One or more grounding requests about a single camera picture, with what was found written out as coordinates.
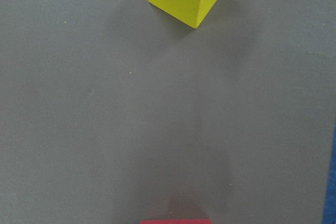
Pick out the red cube block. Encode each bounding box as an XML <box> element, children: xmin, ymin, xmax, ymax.
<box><xmin>139</xmin><ymin>219</ymin><xmax>212</xmax><ymax>224</ymax></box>

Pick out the brown paper table cover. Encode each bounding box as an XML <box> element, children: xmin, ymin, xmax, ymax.
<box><xmin>1</xmin><ymin>0</ymin><xmax>335</xmax><ymax>223</ymax></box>

